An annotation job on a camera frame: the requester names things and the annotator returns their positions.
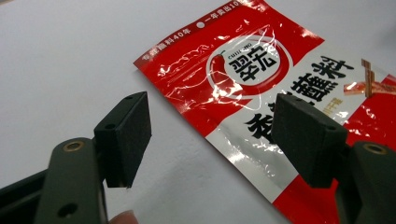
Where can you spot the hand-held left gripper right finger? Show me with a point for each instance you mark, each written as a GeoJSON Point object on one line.
{"type": "Point", "coordinates": [311, 137]}

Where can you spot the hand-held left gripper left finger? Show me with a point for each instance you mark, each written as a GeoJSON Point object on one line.
{"type": "Point", "coordinates": [118, 140]}

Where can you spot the red and white seasoning packet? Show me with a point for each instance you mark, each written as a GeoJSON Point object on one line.
{"type": "Point", "coordinates": [249, 71]}

